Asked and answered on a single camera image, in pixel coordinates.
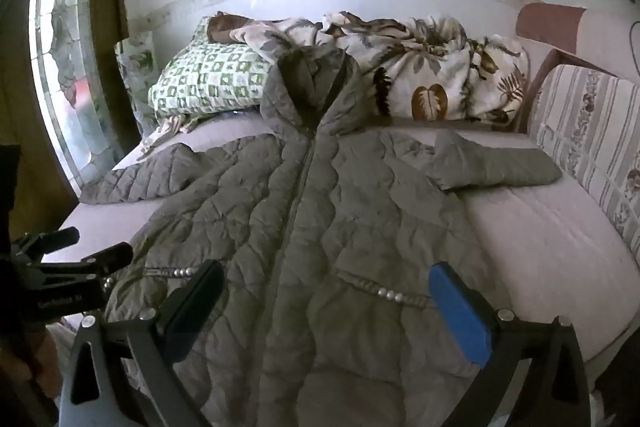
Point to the grey quilted coat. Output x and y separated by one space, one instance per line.
320 207

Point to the white floral pillow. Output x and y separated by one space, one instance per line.
135 67

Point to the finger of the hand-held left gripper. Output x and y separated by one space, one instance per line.
110 257
50 241

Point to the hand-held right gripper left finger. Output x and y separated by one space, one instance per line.
195 302

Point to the green checked pillow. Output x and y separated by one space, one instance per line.
210 77

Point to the pink upholstered headboard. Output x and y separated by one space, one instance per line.
575 27

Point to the leaf print blanket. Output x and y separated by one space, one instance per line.
440 57

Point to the striped floral cushion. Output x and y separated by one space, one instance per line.
585 122

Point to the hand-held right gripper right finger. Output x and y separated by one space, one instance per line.
460 312

